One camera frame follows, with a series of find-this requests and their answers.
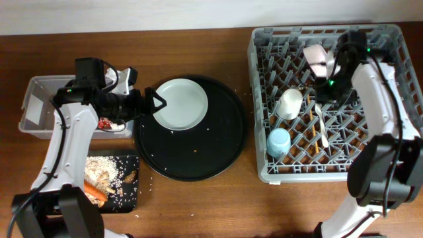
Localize white tissue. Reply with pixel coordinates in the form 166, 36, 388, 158
110, 122, 126, 131

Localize red snack wrapper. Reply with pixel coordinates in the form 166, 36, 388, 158
97, 117, 112, 130

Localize grey plate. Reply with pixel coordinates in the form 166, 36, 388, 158
153, 78, 208, 131

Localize pink bowl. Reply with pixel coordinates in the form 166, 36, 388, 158
303, 44, 329, 78

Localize white plastic fork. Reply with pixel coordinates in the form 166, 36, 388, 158
315, 103, 329, 148

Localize white cup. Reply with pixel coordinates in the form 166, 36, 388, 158
276, 89, 303, 120

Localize wooden chopstick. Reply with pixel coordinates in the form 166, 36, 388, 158
306, 95, 319, 154

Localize rice and food scraps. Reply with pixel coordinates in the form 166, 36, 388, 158
84, 155, 139, 208

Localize brown food lump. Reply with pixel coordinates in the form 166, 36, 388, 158
123, 171, 137, 184

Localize light blue cup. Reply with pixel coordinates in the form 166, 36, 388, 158
266, 128, 291, 157

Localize orange carrot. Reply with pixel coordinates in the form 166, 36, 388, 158
84, 181, 108, 202

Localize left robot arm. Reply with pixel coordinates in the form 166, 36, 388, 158
10, 65, 167, 237

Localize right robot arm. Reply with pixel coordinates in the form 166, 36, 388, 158
313, 46, 422, 237

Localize grey dishwasher rack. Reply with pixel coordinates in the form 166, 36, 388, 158
247, 24, 422, 184

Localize round black tray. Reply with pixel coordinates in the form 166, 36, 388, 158
134, 75, 248, 182

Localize clear plastic bin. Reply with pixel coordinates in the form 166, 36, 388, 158
19, 75, 134, 139

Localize rectangular black tray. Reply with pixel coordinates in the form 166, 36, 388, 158
42, 150, 141, 214

